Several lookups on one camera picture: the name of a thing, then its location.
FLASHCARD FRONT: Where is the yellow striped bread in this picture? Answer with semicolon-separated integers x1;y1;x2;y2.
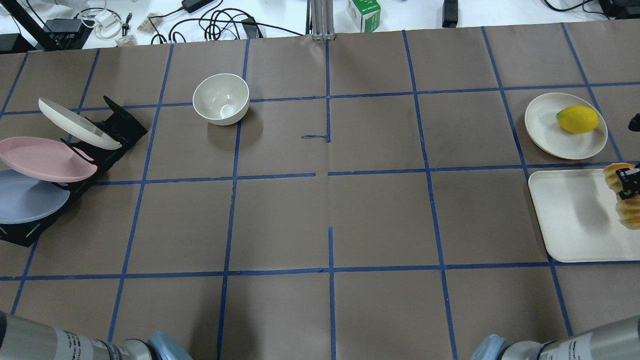
603;162;640;230

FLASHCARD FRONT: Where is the light blue plate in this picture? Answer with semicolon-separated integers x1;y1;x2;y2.
0;169;70;224

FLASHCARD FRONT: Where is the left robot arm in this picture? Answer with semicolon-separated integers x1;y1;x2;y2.
0;311;192;360

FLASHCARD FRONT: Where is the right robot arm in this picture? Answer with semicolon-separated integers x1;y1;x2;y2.
471;162;640;360

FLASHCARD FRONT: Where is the cream round plate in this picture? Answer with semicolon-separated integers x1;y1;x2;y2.
525;92;609;160

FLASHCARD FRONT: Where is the white tilted plate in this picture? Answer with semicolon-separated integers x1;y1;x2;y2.
38;97;122;151

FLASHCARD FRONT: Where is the pink plate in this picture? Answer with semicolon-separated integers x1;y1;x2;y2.
0;136;98;183

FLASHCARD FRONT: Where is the white square tray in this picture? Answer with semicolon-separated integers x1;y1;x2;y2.
528;168;640;263

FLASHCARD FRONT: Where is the yellow lemon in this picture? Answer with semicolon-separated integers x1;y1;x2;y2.
555;105;601;135

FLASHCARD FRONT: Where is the black device top edge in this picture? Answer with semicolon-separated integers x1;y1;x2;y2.
441;0;458;28

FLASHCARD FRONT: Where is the green white box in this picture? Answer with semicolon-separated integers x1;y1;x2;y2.
346;0;382;33

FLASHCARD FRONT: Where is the white bowl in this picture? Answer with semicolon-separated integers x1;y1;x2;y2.
192;73;250;126

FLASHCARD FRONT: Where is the black power adapter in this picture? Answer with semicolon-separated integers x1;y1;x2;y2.
181;0;214;14

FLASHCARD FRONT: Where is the black dish rack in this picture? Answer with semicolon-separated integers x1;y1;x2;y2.
0;96;148;248

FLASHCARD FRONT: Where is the black stand base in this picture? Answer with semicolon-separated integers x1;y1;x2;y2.
1;0;92;51

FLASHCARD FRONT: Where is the aluminium frame post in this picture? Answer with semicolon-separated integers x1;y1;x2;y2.
306;0;336;41

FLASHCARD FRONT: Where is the white charger with cable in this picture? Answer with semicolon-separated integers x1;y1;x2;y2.
76;7;124;40

